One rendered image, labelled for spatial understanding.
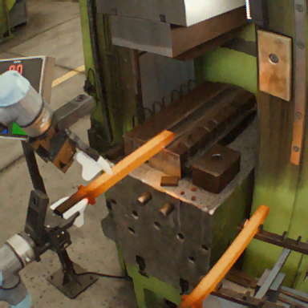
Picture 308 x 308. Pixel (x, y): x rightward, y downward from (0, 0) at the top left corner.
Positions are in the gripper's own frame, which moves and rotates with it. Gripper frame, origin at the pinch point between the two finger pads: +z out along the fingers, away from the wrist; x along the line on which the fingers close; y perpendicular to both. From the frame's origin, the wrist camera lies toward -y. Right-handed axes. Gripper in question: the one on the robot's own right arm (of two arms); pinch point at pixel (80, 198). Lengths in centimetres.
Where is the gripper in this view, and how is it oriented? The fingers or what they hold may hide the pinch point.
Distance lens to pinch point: 108.7
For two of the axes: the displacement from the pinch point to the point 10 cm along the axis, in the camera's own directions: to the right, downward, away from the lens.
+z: 6.4, -4.8, 6.0
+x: 7.6, 3.2, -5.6
